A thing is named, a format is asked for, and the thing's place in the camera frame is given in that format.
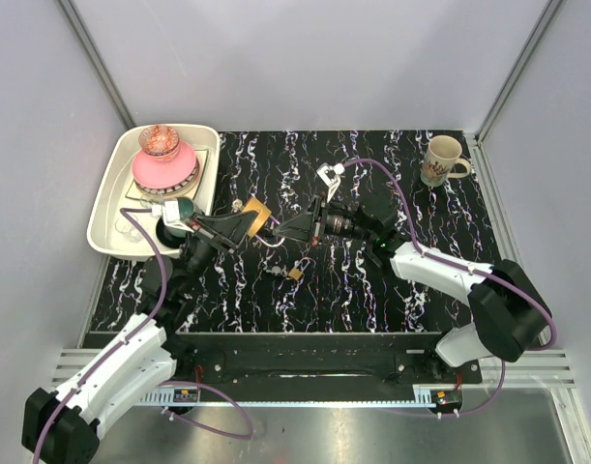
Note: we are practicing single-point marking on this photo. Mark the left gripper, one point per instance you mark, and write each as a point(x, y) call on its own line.
point(222, 233)

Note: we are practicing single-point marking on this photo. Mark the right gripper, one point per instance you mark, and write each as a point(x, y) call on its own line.
point(303, 228)

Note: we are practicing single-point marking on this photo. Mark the large brass padlock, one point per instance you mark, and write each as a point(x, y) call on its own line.
point(263, 224)

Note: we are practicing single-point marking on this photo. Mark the small brass padlock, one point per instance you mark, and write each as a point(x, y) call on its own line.
point(299, 268)

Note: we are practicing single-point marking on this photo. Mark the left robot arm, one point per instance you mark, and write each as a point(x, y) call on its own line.
point(66, 425)

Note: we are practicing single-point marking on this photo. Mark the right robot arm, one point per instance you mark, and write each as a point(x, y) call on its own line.
point(508, 314)

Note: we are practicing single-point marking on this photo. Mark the green ceramic cup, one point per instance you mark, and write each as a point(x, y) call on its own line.
point(186, 209)

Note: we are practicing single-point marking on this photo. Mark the black saucer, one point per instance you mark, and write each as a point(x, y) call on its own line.
point(166, 237)

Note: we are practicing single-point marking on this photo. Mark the pink upturned bowl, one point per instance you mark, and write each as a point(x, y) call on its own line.
point(153, 173)

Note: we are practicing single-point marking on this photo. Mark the clear drinking glass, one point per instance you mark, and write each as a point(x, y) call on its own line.
point(126, 230)

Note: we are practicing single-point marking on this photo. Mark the red patterned small bowl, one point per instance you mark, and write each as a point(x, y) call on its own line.
point(160, 141)

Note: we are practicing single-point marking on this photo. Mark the white plastic tray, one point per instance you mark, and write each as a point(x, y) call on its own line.
point(117, 189)

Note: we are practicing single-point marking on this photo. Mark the cream seashell mug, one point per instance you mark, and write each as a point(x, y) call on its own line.
point(444, 161)

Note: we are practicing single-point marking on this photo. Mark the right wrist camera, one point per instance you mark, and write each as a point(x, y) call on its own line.
point(330, 175)

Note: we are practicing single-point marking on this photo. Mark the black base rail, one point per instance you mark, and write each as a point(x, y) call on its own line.
point(317, 367)

